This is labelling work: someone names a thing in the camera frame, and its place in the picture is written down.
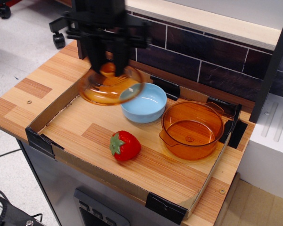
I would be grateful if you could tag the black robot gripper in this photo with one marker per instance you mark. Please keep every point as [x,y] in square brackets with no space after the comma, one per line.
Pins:
[107,21]

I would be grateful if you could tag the orange transparent pot lid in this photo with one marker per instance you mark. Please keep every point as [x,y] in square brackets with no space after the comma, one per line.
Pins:
[105,88]

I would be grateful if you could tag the orange transparent plastic pot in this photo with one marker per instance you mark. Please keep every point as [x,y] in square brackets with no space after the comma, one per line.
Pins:
[191,130]

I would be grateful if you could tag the cardboard fence with black tape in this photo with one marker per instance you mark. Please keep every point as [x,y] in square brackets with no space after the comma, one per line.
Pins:
[69,149]

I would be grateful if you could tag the light blue bowl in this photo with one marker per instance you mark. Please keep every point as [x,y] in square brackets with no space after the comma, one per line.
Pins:
[146,107]

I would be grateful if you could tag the red toy strawberry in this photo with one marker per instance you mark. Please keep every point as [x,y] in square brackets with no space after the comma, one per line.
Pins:
[124,146]

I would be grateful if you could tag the black office chair base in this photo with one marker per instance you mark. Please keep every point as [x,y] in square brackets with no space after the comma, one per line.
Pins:
[55,26]

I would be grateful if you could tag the grey oven front panel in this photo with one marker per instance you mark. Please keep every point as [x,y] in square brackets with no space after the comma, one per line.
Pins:
[94,213]

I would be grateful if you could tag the white ridged drainboard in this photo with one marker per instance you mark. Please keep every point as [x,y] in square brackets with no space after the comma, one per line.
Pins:
[262,162]

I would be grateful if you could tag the dark wooden corner post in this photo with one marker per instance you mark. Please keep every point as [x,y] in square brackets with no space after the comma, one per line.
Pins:
[82,47]

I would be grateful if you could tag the black vertical post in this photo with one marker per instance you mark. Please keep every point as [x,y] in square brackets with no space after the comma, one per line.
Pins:
[268,80]

